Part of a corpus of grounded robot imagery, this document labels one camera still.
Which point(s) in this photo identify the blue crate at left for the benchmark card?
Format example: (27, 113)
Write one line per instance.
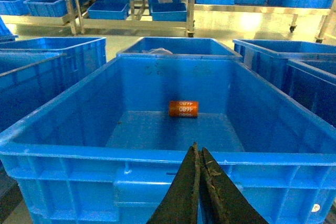
(85, 54)

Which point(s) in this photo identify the large blue plastic crate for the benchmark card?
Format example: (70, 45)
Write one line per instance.
(106, 150)

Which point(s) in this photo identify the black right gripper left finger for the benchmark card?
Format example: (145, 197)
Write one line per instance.
(180, 204)

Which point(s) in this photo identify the blue crate behind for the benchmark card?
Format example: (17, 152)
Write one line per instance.
(207, 48)

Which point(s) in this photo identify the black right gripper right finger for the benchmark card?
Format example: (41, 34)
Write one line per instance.
(220, 199)

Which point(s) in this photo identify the orange cylinder labelled 4680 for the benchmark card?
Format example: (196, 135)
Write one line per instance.
(183, 109)

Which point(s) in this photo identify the blue crate at right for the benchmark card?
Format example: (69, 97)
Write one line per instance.
(268, 58)

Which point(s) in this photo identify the blue crate near left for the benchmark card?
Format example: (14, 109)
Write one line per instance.
(28, 80)

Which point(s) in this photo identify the blue crate near right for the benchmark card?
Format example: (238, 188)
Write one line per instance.
(312, 84)

